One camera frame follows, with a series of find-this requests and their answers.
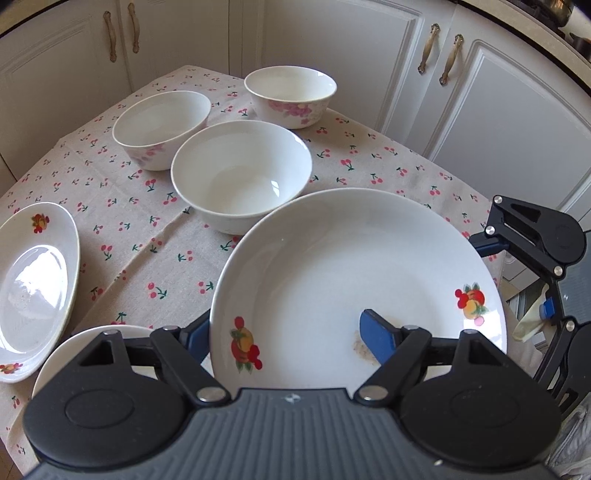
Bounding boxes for large white fruit-print plate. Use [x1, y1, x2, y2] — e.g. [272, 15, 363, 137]
[209, 188, 509, 393]

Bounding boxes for white bowl small pink flowers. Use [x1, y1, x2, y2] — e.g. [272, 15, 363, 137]
[112, 90, 212, 172]

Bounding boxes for beige kitchen countertop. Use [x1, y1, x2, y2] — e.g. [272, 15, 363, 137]
[455, 0, 591, 81]

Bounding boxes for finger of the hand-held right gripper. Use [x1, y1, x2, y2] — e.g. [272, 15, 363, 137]
[468, 195, 568, 280]
[533, 276, 577, 394]

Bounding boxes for dark cooking pot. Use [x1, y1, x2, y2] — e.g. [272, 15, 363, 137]
[533, 0, 586, 25]

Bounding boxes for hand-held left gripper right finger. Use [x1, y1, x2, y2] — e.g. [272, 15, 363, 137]
[355, 308, 505, 403]

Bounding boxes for bronze cabinet handle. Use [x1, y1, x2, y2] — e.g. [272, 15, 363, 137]
[438, 34, 464, 86]
[417, 23, 440, 75]
[103, 11, 119, 64]
[128, 2, 142, 54]

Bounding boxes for cherry-print tablecloth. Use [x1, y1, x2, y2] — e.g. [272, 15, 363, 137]
[0, 65, 514, 462]

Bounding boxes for white cabinet door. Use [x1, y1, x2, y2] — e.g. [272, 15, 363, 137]
[261, 0, 455, 141]
[425, 18, 591, 215]
[117, 0, 245, 95]
[0, 0, 134, 182]

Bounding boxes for pale crumpled cloth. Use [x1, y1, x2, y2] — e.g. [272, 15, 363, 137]
[512, 282, 551, 343]

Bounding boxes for white bowl large pink flowers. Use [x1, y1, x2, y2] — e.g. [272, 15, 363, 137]
[244, 66, 338, 130]

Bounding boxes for large plain white bowl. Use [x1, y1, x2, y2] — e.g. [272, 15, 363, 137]
[171, 121, 314, 236]

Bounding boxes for small white plate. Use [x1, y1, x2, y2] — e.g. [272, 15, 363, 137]
[32, 324, 160, 400]

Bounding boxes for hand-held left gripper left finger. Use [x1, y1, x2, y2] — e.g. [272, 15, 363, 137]
[78, 311, 232, 407]

